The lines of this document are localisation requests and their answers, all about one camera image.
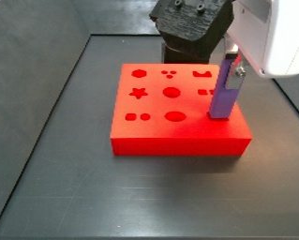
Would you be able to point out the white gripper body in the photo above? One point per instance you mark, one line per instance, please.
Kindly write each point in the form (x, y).
(265, 30)

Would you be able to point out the red shape sorter board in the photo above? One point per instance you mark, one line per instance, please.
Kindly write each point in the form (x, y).
(162, 114)

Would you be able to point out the purple rectangular block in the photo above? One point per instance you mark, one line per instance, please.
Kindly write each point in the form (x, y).
(224, 98)

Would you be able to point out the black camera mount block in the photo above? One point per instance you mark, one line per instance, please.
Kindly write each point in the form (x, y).
(192, 26)

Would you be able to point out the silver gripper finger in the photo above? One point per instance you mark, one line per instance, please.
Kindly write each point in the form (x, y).
(231, 48)
(237, 74)

